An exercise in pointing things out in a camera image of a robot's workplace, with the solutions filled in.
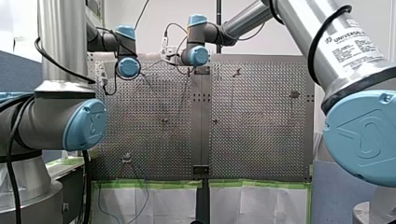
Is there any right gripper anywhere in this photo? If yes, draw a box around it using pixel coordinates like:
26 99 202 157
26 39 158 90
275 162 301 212
164 53 183 66

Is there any black pole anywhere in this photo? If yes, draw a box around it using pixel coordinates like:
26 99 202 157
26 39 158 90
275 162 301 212
216 0 222 54

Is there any black panel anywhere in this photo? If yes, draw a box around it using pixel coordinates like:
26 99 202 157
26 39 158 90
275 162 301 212
59 167 88 224

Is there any grey board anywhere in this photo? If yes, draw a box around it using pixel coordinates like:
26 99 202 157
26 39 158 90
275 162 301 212
311 160 379 224

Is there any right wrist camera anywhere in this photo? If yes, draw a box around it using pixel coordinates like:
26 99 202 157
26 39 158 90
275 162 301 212
159 36 181 65

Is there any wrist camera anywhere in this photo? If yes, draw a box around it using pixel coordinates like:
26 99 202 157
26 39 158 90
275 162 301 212
159 36 181 65
99 60 110 86

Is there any black cable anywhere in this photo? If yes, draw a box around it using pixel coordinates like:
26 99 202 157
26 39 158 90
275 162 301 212
163 21 195 77
269 0 354 87
95 0 151 96
5 36 97 224

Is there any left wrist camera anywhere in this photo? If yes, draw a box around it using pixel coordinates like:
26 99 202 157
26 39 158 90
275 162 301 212
99 60 110 86

